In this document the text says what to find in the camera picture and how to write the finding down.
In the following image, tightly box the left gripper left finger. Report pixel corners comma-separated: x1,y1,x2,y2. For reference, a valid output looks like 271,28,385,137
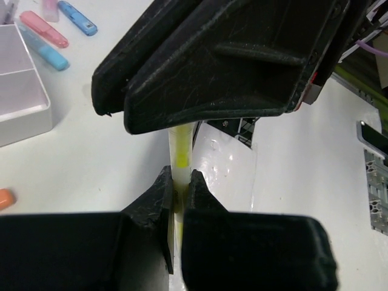
1,166,174,290

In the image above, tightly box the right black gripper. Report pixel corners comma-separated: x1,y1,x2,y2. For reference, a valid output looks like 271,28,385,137
290,1,387,112

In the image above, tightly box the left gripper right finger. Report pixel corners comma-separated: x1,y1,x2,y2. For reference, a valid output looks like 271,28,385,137
181,170,338,290

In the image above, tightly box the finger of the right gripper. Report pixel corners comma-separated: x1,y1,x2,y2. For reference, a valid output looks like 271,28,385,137
124,1,350,134
92,1,212,116

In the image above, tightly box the yellow white pen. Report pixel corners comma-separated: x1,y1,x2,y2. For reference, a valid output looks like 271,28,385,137
168,123,194,259

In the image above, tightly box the blue usb-like highlighter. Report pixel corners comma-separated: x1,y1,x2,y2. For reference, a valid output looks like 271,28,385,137
57,1,98,36

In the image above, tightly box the purple highlighter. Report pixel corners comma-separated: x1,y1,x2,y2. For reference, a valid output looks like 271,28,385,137
41,0,59,22

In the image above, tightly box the light blue highlighter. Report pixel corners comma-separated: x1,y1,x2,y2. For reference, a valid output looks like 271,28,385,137
18,24,69,71

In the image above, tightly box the pink highlighter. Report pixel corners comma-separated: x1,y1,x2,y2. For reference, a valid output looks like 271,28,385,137
19,11,69,49

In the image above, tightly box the orange highlighter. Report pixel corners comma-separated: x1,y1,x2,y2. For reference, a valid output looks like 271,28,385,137
0,189,16,211

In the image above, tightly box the white compartment organizer box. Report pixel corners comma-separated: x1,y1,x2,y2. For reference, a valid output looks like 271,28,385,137
0,0,53,148

